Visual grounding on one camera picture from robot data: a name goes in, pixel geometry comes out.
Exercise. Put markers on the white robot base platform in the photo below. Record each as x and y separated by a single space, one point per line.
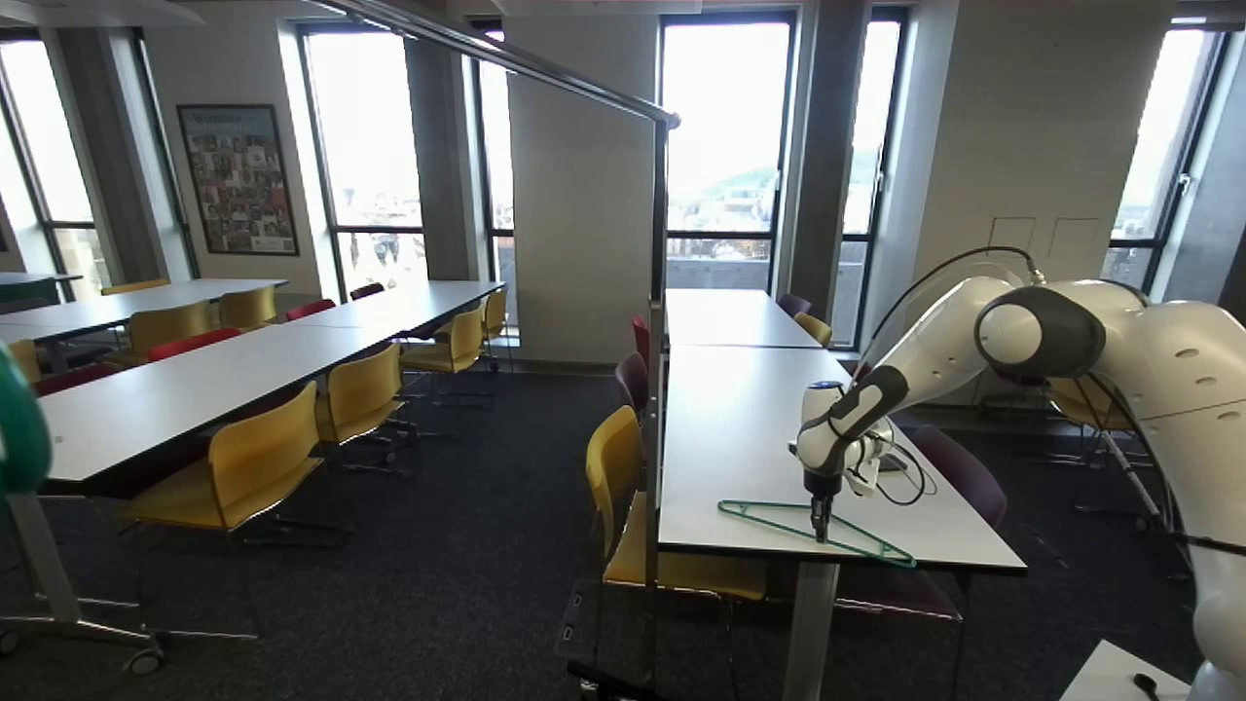
1115 673

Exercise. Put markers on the purple chair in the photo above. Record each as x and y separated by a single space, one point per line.
967 472
794 303

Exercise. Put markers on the long white table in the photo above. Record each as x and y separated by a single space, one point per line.
130 303
259 362

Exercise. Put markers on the metal clothes rack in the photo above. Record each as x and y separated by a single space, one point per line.
546 75

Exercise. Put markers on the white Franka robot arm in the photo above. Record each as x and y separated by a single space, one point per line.
1168 376

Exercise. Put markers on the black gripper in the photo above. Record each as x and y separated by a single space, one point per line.
824 488

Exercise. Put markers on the maroon chair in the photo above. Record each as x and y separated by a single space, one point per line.
631 385

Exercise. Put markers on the yellow chair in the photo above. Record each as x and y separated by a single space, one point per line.
259 454
362 393
462 341
496 311
814 327
23 359
1075 402
609 467
167 325
248 307

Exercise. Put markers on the tall glass window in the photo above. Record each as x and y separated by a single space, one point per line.
490 170
1160 140
50 140
866 155
362 140
724 129

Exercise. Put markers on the red chair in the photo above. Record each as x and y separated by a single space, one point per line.
645 337
307 307
80 376
196 344

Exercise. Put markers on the colourful framed picture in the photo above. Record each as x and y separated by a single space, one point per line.
240 180

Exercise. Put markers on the bunch of green hangers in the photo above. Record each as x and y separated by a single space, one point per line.
21 430

